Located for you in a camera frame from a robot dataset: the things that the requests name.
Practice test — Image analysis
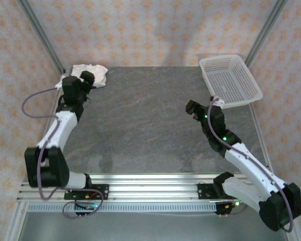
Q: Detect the white t-shirt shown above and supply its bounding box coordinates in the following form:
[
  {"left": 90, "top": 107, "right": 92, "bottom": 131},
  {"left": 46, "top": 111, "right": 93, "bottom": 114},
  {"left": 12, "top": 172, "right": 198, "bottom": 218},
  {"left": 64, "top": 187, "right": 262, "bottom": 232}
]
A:
[{"left": 65, "top": 64, "right": 109, "bottom": 89}]

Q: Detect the white perforated plastic basket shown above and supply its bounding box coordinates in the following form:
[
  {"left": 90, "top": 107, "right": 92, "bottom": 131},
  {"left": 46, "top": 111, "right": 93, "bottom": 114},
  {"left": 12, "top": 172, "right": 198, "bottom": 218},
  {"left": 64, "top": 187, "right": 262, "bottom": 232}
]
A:
[{"left": 199, "top": 54, "right": 263, "bottom": 109}]

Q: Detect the small green-lit circuit board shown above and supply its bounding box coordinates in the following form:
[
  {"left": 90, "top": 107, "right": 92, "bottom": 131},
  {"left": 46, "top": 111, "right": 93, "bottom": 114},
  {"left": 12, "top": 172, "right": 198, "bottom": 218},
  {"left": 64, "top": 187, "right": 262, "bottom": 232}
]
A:
[
  {"left": 225, "top": 199, "right": 249, "bottom": 209},
  {"left": 74, "top": 202, "right": 99, "bottom": 210}
]

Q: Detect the grey metal lower panel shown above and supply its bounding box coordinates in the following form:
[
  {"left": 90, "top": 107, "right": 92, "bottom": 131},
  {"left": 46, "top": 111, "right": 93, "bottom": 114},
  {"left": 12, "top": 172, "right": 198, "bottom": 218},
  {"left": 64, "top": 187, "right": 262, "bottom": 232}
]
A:
[{"left": 17, "top": 212, "right": 289, "bottom": 241}]

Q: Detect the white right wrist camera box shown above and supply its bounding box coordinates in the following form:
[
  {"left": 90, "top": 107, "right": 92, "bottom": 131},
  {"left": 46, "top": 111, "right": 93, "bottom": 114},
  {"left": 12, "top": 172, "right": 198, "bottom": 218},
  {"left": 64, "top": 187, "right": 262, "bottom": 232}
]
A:
[{"left": 210, "top": 96, "right": 225, "bottom": 106}]

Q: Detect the aluminium table side rail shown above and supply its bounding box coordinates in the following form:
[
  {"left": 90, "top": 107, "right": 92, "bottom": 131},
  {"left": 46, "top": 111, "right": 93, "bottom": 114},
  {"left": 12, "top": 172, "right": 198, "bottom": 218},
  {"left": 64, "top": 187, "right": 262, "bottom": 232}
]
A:
[
  {"left": 249, "top": 104, "right": 300, "bottom": 241},
  {"left": 4, "top": 68, "right": 71, "bottom": 241}
]

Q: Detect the aluminium frame post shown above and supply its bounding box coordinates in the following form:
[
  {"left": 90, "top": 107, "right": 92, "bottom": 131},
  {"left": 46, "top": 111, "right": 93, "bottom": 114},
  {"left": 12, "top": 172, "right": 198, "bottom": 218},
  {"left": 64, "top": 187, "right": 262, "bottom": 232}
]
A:
[
  {"left": 17, "top": 0, "right": 66, "bottom": 74},
  {"left": 244, "top": 0, "right": 288, "bottom": 64}
]

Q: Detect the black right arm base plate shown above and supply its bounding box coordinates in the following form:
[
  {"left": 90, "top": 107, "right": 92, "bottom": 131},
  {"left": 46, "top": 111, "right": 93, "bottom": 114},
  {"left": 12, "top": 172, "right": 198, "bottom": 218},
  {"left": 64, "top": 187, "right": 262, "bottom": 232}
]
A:
[{"left": 197, "top": 182, "right": 243, "bottom": 201}]

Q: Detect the aluminium mounting rail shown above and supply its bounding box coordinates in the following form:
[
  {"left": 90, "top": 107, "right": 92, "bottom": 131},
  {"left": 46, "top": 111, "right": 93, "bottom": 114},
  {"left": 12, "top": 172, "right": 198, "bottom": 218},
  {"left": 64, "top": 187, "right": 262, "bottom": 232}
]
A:
[{"left": 16, "top": 174, "right": 291, "bottom": 203}]

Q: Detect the slotted grey cable duct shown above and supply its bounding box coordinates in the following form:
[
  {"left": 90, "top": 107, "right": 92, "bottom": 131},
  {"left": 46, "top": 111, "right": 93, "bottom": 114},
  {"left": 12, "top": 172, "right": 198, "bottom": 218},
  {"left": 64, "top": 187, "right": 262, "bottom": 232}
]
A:
[{"left": 27, "top": 202, "right": 218, "bottom": 213}]

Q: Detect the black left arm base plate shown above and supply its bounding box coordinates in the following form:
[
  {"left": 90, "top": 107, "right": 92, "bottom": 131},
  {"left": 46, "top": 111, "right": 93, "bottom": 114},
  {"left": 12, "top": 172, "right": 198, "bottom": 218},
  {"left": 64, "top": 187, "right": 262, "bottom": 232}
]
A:
[{"left": 64, "top": 183, "right": 110, "bottom": 201}]

